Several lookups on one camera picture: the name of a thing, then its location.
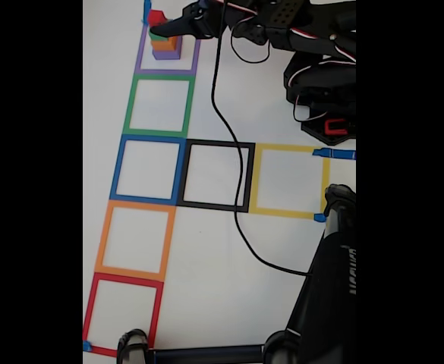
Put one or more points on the red square frame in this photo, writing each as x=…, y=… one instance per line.
x=89, y=311

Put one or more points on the large purple cube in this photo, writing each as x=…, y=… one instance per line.
x=166, y=55

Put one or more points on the yellow square frame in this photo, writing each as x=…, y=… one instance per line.
x=282, y=213

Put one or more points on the blue square frame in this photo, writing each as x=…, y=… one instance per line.
x=142, y=199

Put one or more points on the red table clamp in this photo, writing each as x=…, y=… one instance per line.
x=335, y=130

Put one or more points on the purple square frame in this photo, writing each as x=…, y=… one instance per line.
x=139, y=57

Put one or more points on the green cube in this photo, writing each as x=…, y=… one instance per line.
x=154, y=38

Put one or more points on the small red cube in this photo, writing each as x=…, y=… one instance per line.
x=155, y=17

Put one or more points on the orange cube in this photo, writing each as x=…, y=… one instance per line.
x=164, y=44

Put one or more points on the green square frame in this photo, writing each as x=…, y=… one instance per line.
x=127, y=110

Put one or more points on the black square frame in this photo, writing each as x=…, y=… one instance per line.
x=199, y=204

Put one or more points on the orange square frame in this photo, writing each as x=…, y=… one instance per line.
x=102, y=242

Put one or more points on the blue tape strip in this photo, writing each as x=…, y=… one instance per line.
x=319, y=218
x=87, y=346
x=146, y=5
x=339, y=154

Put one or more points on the black camera tripod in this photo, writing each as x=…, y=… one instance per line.
x=320, y=303

